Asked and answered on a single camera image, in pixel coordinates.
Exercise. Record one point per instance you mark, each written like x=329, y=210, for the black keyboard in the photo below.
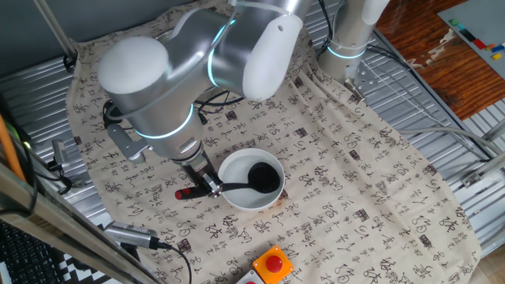
x=23, y=256

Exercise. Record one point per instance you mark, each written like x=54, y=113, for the white round bowl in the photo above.
x=236, y=169

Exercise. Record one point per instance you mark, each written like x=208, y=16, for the black ladle with red accents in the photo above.
x=264, y=177

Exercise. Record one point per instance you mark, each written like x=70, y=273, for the grey metal pole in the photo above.
x=55, y=27

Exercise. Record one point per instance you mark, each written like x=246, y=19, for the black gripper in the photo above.
x=199, y=167

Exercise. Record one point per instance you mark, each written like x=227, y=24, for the green block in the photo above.
x=454, y=22

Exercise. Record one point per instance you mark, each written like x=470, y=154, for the red block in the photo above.
x=479, y=43

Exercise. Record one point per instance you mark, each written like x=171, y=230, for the small silver camera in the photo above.
x=60, y=154

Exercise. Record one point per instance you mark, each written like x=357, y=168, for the grey board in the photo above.
x=481, y=23

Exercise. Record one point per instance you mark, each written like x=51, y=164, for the black white marker board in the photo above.
x=83, y=272

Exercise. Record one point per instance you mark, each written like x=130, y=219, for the large silver camera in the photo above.
x=130, y=234

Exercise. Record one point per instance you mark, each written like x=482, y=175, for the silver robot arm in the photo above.
x=158, y=102

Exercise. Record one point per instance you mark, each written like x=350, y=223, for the aluminium profile rail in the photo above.
x=495, y=132
x=485, y=169

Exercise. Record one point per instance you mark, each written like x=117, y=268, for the brown wooden desk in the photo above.
x=453, y=79

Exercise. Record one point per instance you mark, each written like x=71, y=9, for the aluminium frame bar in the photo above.
x=39, y=213

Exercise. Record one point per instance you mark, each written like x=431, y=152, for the orange block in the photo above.
x=490, y=47

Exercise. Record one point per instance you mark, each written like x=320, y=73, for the black block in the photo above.
x=467, y=35

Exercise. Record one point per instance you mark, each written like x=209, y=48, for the beige calligraphy print cloth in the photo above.
x=315, y=158

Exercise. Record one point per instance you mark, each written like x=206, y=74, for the teal block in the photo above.
x=461, y=27

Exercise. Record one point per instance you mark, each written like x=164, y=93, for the yellow block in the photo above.
x=496, y=56

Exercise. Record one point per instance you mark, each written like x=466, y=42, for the blue block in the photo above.
x=498, y=48

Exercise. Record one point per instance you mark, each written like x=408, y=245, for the orange pole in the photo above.
x=8, y=146

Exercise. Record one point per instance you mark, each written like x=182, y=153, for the white box with red button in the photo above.
x=248, y=279

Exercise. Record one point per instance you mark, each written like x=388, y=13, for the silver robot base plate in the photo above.
x=365, y=79

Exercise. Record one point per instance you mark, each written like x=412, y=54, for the black pole clamp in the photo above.
x=70, y=63

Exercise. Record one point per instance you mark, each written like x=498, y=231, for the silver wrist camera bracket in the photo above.
x=126, y=144

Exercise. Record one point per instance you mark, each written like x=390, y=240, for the orange emergency stop button box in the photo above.
x=273, y=263

